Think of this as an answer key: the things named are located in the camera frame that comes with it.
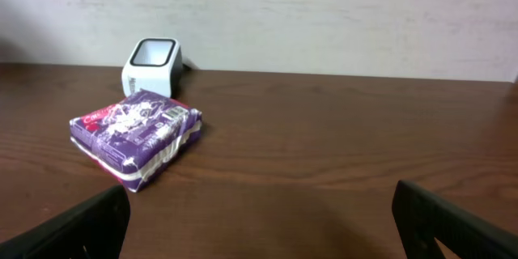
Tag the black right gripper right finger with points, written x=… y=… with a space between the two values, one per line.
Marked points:
x=423 y=219

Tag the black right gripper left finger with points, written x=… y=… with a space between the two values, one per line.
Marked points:
x=95 y=228

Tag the purple snack package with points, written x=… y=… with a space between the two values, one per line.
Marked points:
x=137 y=138

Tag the white barcode scanner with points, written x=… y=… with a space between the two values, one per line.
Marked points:
x=156 y=65

